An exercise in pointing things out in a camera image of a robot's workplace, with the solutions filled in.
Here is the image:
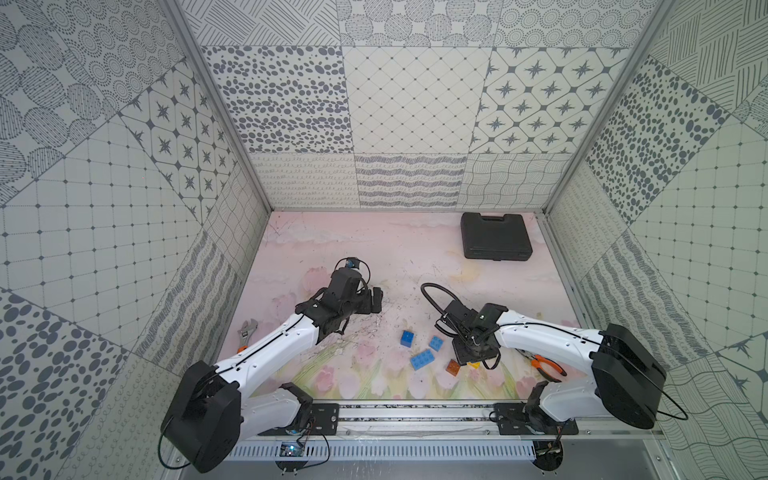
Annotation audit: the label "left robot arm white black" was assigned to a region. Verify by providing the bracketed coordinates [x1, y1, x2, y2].
[160, 257, 383, 473]

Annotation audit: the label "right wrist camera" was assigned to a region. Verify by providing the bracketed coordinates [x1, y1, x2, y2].
[444, 300, 478, 331]

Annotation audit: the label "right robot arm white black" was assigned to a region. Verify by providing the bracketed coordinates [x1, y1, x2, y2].
[440, 300, 666, 435]

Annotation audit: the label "black plastic tool case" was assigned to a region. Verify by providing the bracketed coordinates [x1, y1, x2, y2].
[460, 212, 533, 261]

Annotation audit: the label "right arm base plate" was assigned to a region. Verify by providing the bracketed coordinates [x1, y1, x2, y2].
[489, 402, 579, 435]

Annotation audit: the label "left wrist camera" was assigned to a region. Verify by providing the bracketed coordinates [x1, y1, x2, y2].
[345, 257, 362, 270]

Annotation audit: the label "controller board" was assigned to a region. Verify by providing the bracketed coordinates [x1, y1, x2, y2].
[532, 440, 564, 472]
[275, 442, 308, 474]

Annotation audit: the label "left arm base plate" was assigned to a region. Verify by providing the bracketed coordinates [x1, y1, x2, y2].
[261, 403, 340, 436]

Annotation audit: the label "left controller board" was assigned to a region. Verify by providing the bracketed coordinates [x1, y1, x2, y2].
[275, 442, 308, 474]

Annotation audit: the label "dark blue square lego brick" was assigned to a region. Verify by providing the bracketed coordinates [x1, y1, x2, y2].
[400, 330, 415, 349]

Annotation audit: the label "light blue long lego brick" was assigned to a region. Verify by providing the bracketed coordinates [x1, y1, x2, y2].
[410, 350, 435, 371]

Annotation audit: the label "brown square lego brick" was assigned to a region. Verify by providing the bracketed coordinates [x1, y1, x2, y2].
[445, 360, 460, 377]

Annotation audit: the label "orange handled adjustable wrench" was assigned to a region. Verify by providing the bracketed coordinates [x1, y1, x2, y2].
[237, 319, 258, 353]

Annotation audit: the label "orange handled pliers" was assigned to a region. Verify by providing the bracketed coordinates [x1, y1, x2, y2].
[519, 350, 567, 383]

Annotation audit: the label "light blue square lego brick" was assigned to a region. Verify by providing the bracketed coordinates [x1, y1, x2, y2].
[429, 336, 444, 352]

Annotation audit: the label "aluminium mounting rail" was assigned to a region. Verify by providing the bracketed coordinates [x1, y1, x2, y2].
[170, 398, 664, 443]

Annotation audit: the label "right camera black corrugated cable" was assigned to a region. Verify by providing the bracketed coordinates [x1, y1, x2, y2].
[419, 282, 464, 337]

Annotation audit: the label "right controller board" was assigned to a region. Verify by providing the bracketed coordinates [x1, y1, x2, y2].
[532, 440, 564, 472]

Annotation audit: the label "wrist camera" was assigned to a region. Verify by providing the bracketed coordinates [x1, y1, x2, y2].
[444, 300, 478, 331]
[345, 257, 362, 270]

